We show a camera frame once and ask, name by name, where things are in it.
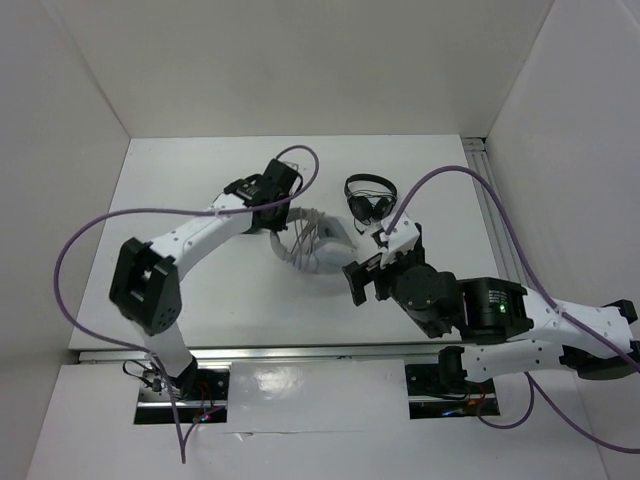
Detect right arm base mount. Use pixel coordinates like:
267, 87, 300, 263
405, 364, 500, 420

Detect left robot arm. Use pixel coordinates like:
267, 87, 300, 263
109, 159, 302, 399

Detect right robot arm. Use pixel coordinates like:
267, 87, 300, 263
343, 221, 639, 392

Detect aluminium rail front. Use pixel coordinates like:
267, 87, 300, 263
77, 343, 446, 364

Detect aluminium rail right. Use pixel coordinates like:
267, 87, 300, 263
461, 137, 528, 285

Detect black headphones right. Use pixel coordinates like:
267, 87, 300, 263
343, 173, 398, 227

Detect aluminium rail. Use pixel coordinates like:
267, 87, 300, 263
461, 137, 528, 285
77, 343, 446, 364

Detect grey headphone cable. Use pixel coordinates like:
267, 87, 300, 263
287, 207, 331, 269

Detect white grey headphones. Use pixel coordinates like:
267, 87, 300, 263
269, 207, 358, 275

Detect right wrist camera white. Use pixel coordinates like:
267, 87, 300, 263
371, 213, 420, 269

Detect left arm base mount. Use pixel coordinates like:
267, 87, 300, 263
134, 367, 230, 425

